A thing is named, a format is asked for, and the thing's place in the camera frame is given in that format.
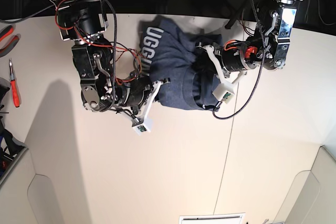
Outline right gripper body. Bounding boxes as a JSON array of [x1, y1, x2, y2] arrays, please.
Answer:
[[115, 77, 171, 126]]

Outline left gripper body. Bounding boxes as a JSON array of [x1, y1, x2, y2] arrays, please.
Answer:
[[195, 41, 248, 87]]

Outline blue-grey t-shirt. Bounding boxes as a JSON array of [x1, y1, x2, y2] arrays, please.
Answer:
[[140, 16, 223, 110]]

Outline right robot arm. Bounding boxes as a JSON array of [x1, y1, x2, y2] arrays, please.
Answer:
[[1, 0, 169, 131]]

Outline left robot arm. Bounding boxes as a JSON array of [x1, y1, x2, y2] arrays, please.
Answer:
[[192, 0, 302, 88]]

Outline braided camera cable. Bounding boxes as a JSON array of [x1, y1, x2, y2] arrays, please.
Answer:
[[212, 0, 265, 121], [0, 0, 119, 112]]

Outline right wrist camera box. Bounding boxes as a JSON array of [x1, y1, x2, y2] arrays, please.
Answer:
[[132, 118, 153, 135]]

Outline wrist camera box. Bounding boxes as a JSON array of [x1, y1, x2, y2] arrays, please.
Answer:
[[212, 82, 235, 104], [132, 118, 153, 135]]

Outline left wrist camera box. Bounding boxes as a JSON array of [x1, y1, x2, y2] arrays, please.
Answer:
[[212, 82, 235, 104]]

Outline white cable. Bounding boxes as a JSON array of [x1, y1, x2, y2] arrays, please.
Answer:
[[304, 0, 336, 25]]

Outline orange-handled screwdriver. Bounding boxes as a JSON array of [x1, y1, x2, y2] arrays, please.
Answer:
[[9, 59, 20, 108]]

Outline red-handled pliers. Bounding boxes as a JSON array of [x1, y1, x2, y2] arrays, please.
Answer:
[[0, 25, 20, 58]]

